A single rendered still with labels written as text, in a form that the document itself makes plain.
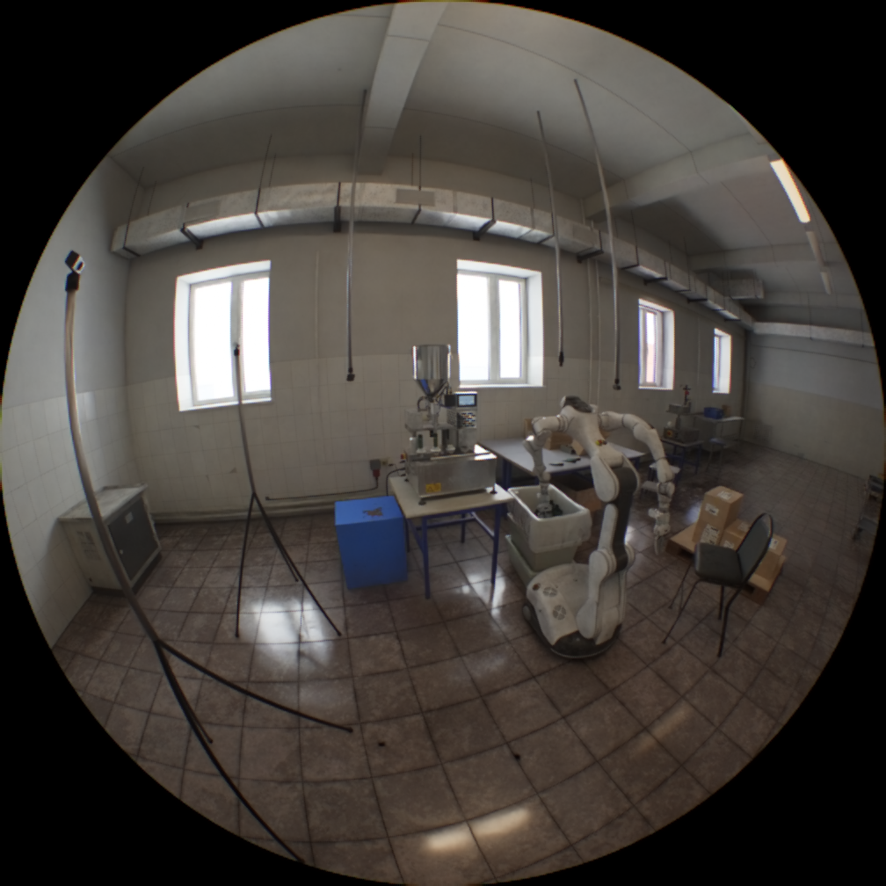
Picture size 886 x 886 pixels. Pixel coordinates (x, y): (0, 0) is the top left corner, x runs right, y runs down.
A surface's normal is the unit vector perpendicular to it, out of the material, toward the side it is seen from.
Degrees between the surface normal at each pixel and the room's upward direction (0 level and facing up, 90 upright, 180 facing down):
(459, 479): 90
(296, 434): 90
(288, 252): 90
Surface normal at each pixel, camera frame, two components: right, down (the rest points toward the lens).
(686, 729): -0.01, -0.97
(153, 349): 0.31, 0.22
